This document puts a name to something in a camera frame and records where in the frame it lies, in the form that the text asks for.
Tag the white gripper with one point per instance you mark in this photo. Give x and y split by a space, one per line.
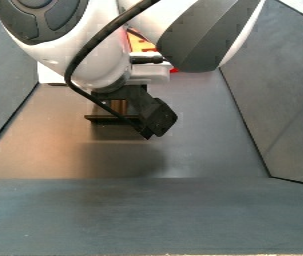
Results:
150 68

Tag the brown three prong object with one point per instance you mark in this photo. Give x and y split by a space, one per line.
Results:
120 106

